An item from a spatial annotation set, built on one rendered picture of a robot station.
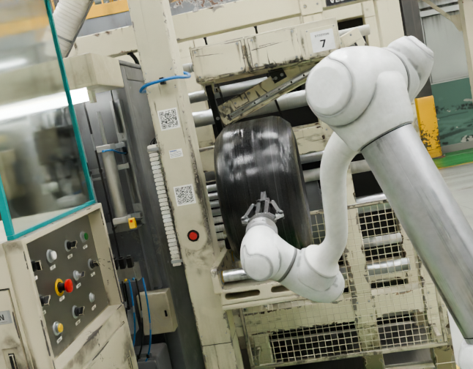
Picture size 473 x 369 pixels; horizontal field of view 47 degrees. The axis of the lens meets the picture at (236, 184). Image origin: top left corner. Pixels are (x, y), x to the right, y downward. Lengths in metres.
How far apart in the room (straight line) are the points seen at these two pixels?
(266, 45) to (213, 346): 1.22
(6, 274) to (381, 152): 1.00
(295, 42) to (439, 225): 1.44
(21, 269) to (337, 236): 0.80
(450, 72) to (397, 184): 11.09
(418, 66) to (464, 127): 10.93
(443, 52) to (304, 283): 10.75
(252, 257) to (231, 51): 1.14
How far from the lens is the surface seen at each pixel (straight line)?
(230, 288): 2.04
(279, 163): 1.86
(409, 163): 0.97
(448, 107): 11.91
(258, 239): 1.40
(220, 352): 2.24
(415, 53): 1.12
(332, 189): 1.28
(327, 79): 0.95
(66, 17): 2.53
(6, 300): 1.56
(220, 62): 2.30
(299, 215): 1.88
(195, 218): 2.09
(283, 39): 2.29
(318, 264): 1.41
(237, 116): 2.42
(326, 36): 2.28
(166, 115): 2.07
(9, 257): 1.53
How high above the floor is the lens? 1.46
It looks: 7 degrees down
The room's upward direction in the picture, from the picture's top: 11 degrees counter-clockwise
